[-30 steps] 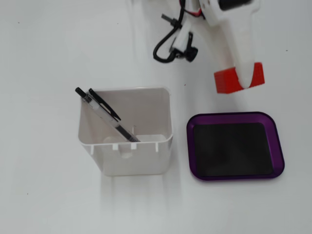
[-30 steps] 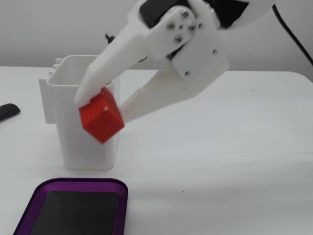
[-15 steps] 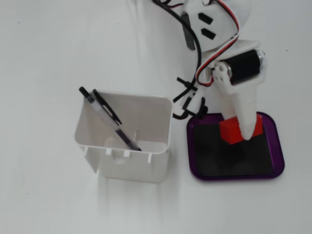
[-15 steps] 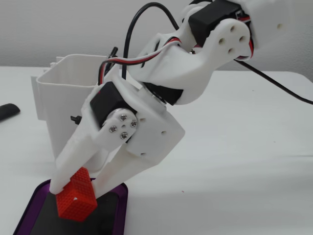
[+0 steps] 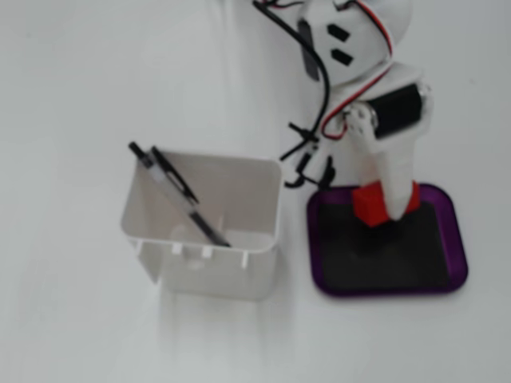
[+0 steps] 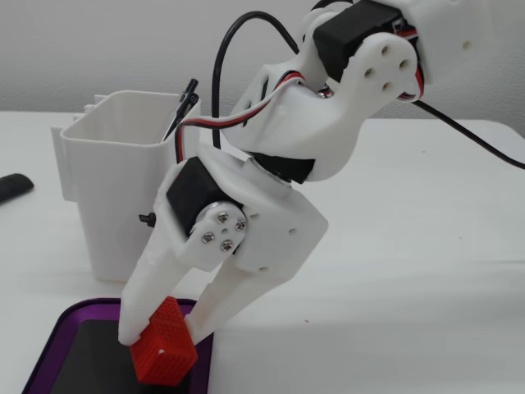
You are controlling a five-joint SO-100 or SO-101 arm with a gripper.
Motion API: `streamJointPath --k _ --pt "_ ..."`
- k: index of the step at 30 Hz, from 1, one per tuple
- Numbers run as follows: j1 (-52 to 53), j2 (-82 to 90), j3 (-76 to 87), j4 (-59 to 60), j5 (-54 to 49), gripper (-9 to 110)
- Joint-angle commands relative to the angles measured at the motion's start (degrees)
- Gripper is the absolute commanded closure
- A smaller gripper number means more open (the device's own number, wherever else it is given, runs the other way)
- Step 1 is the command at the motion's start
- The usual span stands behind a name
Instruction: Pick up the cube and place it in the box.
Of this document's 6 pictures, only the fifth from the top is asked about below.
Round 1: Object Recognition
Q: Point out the black tray mat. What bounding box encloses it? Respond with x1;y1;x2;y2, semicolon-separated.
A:
316;200;453;290

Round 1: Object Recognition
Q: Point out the black cable tie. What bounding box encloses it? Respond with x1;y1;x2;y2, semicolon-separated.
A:
288;121;320;145

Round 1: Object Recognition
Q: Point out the white plastic box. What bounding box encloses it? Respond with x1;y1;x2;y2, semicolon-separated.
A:
120;148;284;302

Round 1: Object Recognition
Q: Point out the red white black servo cable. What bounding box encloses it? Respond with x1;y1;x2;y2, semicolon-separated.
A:
322;0;397;141

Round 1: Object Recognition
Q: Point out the red studded cube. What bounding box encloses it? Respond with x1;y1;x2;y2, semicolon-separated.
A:
351;181;421;229

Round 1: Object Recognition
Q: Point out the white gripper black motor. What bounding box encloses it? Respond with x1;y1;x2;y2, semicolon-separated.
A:
332;62;435;221

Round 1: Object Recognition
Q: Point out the black clear pen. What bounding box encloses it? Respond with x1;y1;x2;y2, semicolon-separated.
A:
128;140;232;249

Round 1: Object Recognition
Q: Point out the purple metal tray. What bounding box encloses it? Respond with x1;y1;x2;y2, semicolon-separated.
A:
306;183;469;298

